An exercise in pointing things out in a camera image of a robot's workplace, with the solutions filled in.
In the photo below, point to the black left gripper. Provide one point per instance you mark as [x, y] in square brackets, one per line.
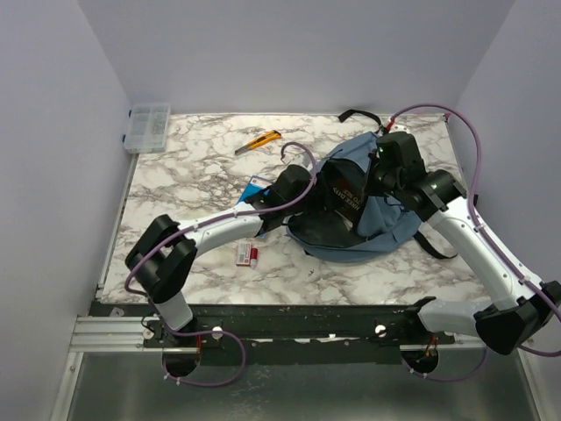
[314, 196]

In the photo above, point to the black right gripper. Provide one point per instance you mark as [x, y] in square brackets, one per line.
[375, 160]

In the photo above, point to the blue blister pack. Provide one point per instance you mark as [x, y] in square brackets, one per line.
[255, 185]

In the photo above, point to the black paperback book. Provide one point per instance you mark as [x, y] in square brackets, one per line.
[345, 180]

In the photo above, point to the blue backpack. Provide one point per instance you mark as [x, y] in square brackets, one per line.
[384, 224]

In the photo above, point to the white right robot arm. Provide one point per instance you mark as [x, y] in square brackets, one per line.
[520, 302]

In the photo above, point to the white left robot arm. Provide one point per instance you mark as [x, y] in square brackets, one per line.
[162, 258]

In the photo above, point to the yellow utility knife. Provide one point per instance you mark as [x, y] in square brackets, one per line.
[258, 142]

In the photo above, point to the red white glue stick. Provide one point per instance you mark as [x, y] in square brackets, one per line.
[254, 257]

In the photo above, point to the red white staples box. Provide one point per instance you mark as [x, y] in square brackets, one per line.
[244, 254]

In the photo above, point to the clear plastic organizer box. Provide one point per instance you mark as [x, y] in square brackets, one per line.
[147, 128]

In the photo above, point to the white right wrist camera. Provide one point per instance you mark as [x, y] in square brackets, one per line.
[393, 126]

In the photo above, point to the black mounting base plate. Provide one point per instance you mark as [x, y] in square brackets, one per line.
[282, 334]

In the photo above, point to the aluminium rail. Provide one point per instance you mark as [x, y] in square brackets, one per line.
[109, 335]

